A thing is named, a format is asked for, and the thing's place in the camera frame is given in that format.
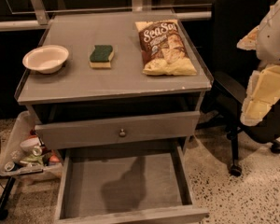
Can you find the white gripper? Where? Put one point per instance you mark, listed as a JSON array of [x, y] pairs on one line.
[[275, 42]]

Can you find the brown sea salt chip bag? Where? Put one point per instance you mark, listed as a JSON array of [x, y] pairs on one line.
[[163, 49]]

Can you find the upper grey drawer with knob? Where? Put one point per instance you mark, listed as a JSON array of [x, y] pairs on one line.
[[98, 132]]

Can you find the open grey middle drawer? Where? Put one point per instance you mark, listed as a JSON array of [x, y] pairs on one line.
[[137, 183]]

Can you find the grey drawer cabinet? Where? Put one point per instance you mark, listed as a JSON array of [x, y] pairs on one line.
[[78, 92]]

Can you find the black office chair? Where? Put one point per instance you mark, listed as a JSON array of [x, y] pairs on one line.
[[231, 68]]

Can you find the green and yellow sponge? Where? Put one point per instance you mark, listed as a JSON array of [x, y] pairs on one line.
[[101, 56]]

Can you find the white paper bowl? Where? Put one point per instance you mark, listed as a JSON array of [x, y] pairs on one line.
[[46, 60]]

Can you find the metal railing with glass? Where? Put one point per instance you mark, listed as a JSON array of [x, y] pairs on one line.
[[18, 15]]

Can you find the black stand leg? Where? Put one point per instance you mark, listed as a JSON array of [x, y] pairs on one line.
[[4, 197]]

